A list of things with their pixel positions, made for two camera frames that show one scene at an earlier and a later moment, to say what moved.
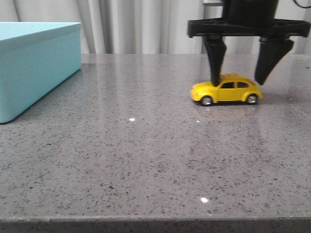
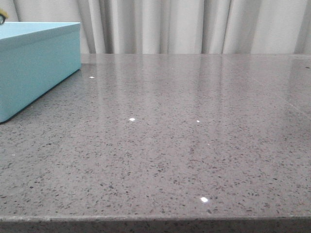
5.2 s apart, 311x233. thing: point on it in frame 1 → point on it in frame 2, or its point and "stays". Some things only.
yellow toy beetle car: x=232 y=87 → x=4 y=16
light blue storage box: x=36 y=58 stays
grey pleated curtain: x=144 y=26 stays
